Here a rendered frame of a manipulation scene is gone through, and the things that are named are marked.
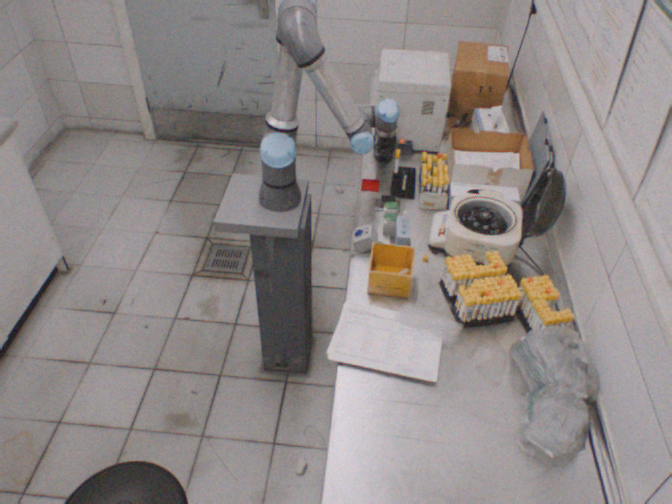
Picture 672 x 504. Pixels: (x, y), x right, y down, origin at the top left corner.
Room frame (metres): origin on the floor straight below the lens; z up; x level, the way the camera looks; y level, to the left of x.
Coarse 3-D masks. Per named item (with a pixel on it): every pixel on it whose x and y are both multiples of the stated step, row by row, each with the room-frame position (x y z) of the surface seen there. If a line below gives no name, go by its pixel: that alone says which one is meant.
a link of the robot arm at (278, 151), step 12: (264, 144) 1.63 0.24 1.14; (276, 144) 1.63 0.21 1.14; (288, 144) 1.63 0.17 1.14; (264, 156) 1.60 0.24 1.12; (276, 156) 1.58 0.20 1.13; (288, 156) 1.59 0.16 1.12; (264, 168) 1.60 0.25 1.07; (276, 168) 1.58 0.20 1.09; (288, 168) 1.59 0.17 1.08; (264, 180) 1.60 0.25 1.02; (276, 180) 1.58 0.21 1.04; (288, 180) 1.59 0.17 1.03
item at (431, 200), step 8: (432, 168) 1.81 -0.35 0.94; (432, 176) 1.81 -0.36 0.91; (432, 184) 1.71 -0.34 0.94; (424, 192) 1.66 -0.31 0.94; (432, 192) 1.66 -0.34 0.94; (424, 200) 1.65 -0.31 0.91; (432, 200) 1.65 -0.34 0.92; (440, 200) 1.65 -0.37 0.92; (424, 208) 1.65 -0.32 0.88; (432, 208) 1.65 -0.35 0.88; (440, 208) 1.65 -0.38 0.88
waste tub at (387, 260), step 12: (372, 252) 1.30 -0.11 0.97; (384, 252) 1.34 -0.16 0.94; (396, 252) 1.34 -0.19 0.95; (408, 252) 1.33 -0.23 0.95; (372, 264) 1.34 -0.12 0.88; (384, 264) 1.34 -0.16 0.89; (396, 264) 1.34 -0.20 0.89; (408, 264) 1.33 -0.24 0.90; (372, 276) 1.22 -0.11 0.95; (384, 276) 1.22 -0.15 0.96; (396, 276) 1.21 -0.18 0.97; (408, 276) 1.21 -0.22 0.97; (372, 288) 1.22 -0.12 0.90; (384, 288) 1.22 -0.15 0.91; (396, 288) 1.21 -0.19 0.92; (408, 288) 1.21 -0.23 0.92
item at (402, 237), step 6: (396, 222) 1.48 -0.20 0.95; (402, 222) 1.45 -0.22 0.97; (408, 222) 1.45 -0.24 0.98; (396, 228) 1.45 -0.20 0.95; (402, 228) 1.42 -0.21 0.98; (408, 228) 1.42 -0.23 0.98; (396, 234) 1.43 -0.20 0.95; (402, 234) 1.39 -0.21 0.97; (408, 234) 1.39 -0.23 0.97; (390, 240) 1.47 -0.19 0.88; (396, 240) 1.40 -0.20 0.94; (402, 240) 1.38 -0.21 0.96; (408, 240) 1.38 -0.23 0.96
